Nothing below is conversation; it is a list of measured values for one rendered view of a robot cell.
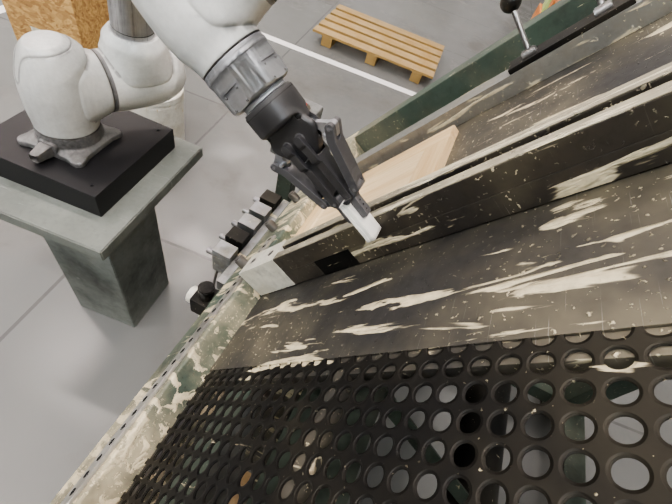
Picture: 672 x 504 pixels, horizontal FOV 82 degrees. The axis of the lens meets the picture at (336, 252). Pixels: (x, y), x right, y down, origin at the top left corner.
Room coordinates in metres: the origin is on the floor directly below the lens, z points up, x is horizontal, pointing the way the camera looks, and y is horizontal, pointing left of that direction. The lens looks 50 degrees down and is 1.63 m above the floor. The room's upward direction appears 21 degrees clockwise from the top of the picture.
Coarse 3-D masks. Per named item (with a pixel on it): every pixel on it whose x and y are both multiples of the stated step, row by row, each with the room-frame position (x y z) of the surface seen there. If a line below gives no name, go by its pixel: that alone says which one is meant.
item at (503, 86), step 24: (648, 0) 0.79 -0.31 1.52; (600, 24) 0.80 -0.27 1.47; (624, 24) 0.80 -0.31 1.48; (576, 48) 0.80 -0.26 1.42; (600, 48) 0.80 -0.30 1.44; (504, 72) 0.85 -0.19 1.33; (528, 72) 0.81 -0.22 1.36; (552, 72) 0.80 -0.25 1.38; (480, 96) 0.81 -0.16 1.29; (504, 96) 0.81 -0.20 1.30; (432, 120) 0.82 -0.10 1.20; (456, 120) 0.82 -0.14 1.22; (384, 144) 0.85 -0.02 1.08; (408, 144) 0.83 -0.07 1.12; (360, 168) 0.84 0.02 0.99
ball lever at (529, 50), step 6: (504, 0) 0.88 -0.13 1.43; (510, 0) 0.88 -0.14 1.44; (516, 0) 0.88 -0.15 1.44; (504, 6) 0.88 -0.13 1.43; (510, 6) 0.88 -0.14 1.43; (516, 6) 0.88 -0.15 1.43; (504, 12) 0.89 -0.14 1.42; (510, 12) 0.88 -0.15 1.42; (516, 12) 0.88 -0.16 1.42; (516, 18) 0.87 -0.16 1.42; (516, 24) 0.87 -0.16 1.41; (522, 30) 0.86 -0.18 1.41; (522, 36) 0.85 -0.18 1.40; (522, 42) 0.85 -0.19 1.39; (528, 42) 0.84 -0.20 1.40; (528, 48) 0.83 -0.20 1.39; (534, 48) 0.83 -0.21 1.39; (522, 54) 0.83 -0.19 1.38; (528, 54) 0.82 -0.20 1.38
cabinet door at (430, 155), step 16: (448, 128) 0.77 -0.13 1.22; (432, 144) 0.73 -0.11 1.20; (448, 144) 0.70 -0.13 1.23; (400, 160) 0.74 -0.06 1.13; (416, 160) 0.70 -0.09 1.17; (432, 160) 0.65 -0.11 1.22; (368, 176) 0.75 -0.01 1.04; (384, 176) 0.71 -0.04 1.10; (400, 176) 0.66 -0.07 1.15; (416, 176) 0.61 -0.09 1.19; (368, 192) 0.66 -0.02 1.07; (384, 192) 0.62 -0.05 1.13; (320, 208) 0.72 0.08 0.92; (304, 224) 0.67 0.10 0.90
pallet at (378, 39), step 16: (336, 16) 4.16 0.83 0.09; (352, 16) 4.25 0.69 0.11; (368, 16) 4.41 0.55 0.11; (320, 32) 3.66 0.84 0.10; (336, 32) 3.77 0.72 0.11; (352, 32) 3.89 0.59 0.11; (368, 32) 4.02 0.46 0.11; (384, 32) 4.16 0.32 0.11; (400, 32) 4.31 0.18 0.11; (368, 48) 3.69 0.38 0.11; (384, 48) 3.81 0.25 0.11; (400, 48) 3.96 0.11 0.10; (416, 48) 4.12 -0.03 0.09; (432, 48) 4.22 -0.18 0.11; (400, 64) 3.62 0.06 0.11; (416, 64) 3.78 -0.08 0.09; (432, 64) 3.86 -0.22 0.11; (416, 80) 3.62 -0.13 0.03
